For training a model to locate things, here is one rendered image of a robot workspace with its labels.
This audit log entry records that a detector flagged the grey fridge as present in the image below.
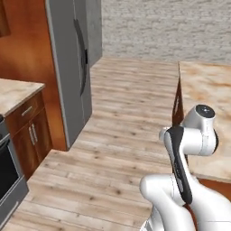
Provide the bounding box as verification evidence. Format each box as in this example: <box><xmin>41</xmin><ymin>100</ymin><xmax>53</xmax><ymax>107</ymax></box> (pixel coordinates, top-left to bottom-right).
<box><xmin>44</xmin><ymin>0</ymin><xmax>104</xmax><ymax>150</ymax></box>

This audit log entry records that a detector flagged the brown wooden dining counter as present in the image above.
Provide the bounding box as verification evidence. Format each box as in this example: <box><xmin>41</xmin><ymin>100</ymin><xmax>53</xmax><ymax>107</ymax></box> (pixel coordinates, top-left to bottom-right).
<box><xmin>171</xmin><ymin>60</ymin><xmax>231</xmax><ymax>203</ymax></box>

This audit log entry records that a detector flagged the tall brown wooden panel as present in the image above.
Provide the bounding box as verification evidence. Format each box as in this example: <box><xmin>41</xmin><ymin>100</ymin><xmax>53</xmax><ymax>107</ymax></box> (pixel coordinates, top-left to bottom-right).
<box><xmin>0</xmin><ymin>0</ymin><xmax>69</xmax><ymax>152</ymax></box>

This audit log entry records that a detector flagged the black and grey oven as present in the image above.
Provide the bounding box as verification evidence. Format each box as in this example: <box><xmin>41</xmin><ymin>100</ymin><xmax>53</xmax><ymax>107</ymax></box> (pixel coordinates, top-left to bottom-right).
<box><xmin>0</xmin><ymin>115</ymin><xmax>30</xmax><ymax>230</ymax></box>

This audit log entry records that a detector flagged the brown wooden cupboard run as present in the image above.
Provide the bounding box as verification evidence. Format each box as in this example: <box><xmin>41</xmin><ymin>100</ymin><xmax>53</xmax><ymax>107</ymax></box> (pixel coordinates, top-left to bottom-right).
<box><xmin>4</xmin><ymin>90</ymin><xmax>54</xmax><ymax>180</ymax></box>

